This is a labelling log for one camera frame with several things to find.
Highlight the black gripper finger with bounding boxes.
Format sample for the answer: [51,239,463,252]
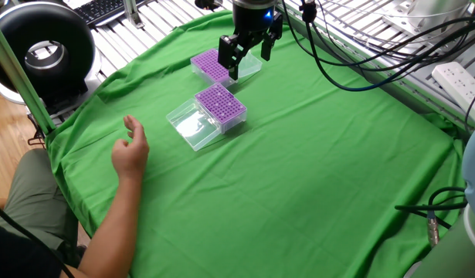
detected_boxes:
[217,32,257,81]
[260,11,283,62]

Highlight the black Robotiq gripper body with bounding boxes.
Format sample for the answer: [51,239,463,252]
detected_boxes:
[232,0,277,36]

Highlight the purple pipette tip box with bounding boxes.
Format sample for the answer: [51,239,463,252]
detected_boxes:
[166,82,249,152]
[190,47,263,88]

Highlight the bare human forearm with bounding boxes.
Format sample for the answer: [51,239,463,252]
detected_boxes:
[69,173,145,278]

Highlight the bare human hand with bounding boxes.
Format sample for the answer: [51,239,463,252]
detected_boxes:
[111,114,150,181]

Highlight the silver metal stand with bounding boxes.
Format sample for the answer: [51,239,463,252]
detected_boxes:
[123,0,145,30]

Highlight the black computer keyboard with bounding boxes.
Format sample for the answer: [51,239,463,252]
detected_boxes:
[73,0,145,26]

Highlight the green table cloth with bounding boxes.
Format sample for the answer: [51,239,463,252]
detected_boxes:
[45,9,468,278]

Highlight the aluminium mounting plate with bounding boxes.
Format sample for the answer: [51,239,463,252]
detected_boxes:
[383,0,473,39]

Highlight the white power strip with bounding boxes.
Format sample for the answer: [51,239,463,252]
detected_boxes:
[431,61,475,124]

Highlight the olive trousers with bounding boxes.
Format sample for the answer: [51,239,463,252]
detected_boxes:
[0,148,80,252]

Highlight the black shirt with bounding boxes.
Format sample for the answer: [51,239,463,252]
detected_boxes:
[0,222,64,278]

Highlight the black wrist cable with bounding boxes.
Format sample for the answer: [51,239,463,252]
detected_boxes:
[281,0,475,93]

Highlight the green frame post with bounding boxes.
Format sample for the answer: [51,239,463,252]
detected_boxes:
[0,13,56,136]

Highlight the black ring-shaped device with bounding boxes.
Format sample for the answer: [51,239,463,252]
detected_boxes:
[0,0,103,117]

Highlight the thin black cable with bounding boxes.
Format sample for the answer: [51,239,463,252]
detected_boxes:
[0,198,76,278]

